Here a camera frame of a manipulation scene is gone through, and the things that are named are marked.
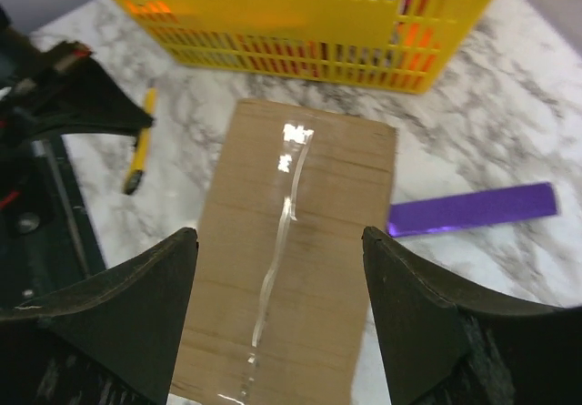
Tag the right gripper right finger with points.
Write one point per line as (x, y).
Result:
(447, 340)

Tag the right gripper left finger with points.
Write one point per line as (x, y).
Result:
(109, 339)

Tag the brown cardboard express box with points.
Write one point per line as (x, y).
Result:
(279, 301)

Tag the yellow utility knife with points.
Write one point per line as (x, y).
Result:
(137, 167)

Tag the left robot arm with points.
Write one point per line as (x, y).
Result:
(60, 91)

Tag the purple long box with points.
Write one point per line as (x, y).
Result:
(472, 210)

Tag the yellow plastic shopping basket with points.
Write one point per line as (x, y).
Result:
(400, 45)

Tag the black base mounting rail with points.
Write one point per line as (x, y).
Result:
(47, 239)

